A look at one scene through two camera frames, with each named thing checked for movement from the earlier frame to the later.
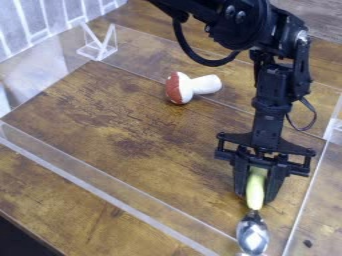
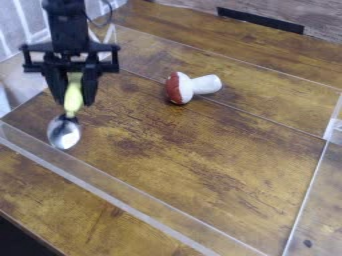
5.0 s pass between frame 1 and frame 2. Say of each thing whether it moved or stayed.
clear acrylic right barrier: stayed
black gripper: moved
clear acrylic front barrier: stayed
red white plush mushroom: stayed
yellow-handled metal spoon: moved
